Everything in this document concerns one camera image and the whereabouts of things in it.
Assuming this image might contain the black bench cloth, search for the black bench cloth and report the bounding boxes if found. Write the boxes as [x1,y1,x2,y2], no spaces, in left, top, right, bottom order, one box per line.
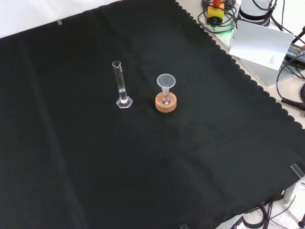
[0,0,305,229]

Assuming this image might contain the yellow stop button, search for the yellow stop button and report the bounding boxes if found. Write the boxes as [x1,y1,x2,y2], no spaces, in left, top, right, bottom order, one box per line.
[206,0,225,26]

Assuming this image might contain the black coiled cable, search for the black coiled cable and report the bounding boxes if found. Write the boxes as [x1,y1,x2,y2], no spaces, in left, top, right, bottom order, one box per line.
[281,96,305,111]

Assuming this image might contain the aluminium bench leg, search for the aluminium bench leg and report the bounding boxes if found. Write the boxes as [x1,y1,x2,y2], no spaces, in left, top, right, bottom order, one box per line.
[283,177,305,204]

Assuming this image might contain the pale card board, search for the pale card board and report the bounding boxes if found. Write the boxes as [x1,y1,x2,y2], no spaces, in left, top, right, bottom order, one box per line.
[229,20,295,72]

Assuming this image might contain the clear plastic funnel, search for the clear plastic funnel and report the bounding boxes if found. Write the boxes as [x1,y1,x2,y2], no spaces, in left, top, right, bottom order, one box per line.
[156,73,177,95]

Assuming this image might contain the black floor cables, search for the black floor cables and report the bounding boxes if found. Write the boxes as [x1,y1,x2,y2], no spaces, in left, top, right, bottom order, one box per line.
[230,199,305,229]

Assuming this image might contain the round cork ring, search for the round cork ring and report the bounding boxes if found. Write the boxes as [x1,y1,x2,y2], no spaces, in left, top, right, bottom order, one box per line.
[155,92,178,113]

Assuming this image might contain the clear round-bottom flask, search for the clear round-bottom flask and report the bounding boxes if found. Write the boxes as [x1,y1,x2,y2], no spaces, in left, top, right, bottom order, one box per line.
[160,86,173,106]

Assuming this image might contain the black power adapter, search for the black power adapter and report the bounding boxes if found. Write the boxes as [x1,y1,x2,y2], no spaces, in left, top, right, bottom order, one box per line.
[285,43,305,64]

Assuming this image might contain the clear glass graduated cylinder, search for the clear glass graduated cylinder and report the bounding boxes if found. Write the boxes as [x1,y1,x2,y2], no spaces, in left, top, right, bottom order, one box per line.
[112,61,133,110]

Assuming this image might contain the black stop button cable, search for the black stop button cable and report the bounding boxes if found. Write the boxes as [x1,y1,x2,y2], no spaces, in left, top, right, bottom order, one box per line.
[197,0,240,34]

